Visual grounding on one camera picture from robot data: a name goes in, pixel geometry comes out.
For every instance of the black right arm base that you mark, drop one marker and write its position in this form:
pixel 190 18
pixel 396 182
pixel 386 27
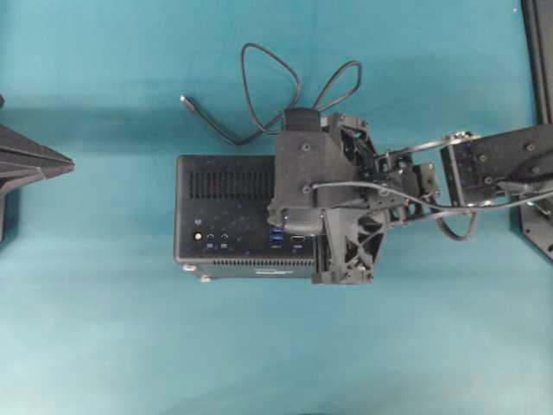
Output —
pixel 533 221

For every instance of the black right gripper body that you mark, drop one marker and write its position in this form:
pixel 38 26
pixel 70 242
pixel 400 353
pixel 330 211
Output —
pixel 359 208

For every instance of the black mini PC box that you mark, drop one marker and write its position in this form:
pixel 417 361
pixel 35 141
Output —
pixel 221 221

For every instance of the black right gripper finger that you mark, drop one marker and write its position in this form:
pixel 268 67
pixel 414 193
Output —
pixel 301 119
pixel 302 221

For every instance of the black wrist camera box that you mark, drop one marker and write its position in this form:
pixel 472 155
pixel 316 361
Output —
pixel 305 163

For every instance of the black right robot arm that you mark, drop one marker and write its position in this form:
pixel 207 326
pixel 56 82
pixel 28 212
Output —
pixel 486 173

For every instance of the black frame rail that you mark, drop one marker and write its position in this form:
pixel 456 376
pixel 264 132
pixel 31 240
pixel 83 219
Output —
pixel 538 28

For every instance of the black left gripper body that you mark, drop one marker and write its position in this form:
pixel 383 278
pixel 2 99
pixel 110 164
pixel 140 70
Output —
pixel 24 161

